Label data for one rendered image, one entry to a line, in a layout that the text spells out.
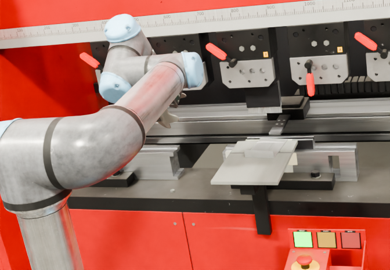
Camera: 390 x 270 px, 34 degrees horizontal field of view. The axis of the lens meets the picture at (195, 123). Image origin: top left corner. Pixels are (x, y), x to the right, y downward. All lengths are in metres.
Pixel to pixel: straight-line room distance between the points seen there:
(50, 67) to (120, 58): 1.05
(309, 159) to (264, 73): 0.29
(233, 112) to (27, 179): 1.27
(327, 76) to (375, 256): 0.51
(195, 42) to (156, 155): 0.40
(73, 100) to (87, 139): 1.55
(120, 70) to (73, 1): 0.63
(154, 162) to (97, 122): 1.04
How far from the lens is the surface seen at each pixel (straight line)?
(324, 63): 1.75
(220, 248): 1.96
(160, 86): 1.20
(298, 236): 1.75
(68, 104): 2.50
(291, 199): 1.82
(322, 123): 2.11
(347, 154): 1.85
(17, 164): 1.03
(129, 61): 1.37
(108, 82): 1.36
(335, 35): 1.73
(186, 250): 2.01
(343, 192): 1.84
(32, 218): 1.09
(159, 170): 2.04
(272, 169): 1.71
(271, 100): 1.85
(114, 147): 1.00
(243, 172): 1.72
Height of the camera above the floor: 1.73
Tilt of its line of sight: 20 degrees down
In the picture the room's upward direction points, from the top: 10 degrees counter-clockwise
